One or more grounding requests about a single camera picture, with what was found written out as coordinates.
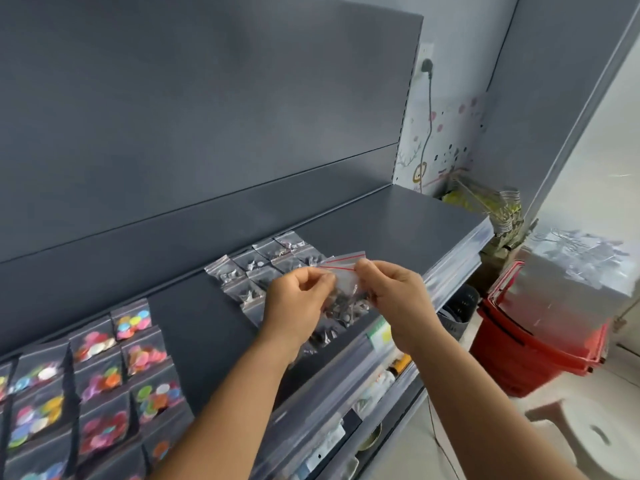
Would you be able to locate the person's right hand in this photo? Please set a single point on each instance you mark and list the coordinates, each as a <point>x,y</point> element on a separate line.
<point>407,309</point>

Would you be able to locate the person's left hand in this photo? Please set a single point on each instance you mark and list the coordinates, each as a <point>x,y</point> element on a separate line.
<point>292,309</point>

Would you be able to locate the clear zip packet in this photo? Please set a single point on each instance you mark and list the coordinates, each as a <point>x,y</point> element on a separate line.
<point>347,294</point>

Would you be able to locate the rows of small dark packets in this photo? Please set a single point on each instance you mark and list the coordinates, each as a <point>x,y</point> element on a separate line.
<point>240,274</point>

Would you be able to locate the grid of arranged button bags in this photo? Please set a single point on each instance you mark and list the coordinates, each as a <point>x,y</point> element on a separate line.
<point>100,384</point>

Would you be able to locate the person's left forearm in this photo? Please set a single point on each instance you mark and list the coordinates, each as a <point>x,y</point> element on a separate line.
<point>220,424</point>

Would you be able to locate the person's right forearm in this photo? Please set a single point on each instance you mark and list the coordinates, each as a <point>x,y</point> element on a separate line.
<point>490,419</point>

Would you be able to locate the black basket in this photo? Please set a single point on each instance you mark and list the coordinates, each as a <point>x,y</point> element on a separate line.
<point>460,312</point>

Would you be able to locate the orange brown packet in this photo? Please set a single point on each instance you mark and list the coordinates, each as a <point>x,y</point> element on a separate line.
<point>401,364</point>

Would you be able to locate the white colourful print packet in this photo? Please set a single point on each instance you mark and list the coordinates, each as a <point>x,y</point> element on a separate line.
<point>372,389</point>

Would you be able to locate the brown cardboard box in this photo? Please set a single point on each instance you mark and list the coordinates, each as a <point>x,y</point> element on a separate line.
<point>495,267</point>

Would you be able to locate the red container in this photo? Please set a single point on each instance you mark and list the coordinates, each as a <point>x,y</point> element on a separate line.
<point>525,354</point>

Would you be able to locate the bundle of yellow green packets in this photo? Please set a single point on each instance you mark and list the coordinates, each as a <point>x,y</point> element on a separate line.
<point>485,204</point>

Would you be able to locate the pale green bowl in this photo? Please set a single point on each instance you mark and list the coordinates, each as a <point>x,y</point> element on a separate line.
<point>370,437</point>

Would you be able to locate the white blue flat packet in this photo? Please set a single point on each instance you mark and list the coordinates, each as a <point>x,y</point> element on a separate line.
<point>325,449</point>

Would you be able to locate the large translucent plastic sheet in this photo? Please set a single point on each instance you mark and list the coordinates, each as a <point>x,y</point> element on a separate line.
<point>570,279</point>

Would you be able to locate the white dish with pink print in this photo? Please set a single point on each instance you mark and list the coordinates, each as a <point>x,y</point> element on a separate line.
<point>342,469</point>

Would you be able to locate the white illustrated side panel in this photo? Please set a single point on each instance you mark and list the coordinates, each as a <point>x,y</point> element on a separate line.
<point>450,139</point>

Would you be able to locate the pale pink plastic stool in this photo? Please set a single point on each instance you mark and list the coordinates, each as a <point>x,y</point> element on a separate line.
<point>590,434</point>

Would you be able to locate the white wall socket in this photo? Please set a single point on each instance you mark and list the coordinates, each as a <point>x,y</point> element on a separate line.
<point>426,52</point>

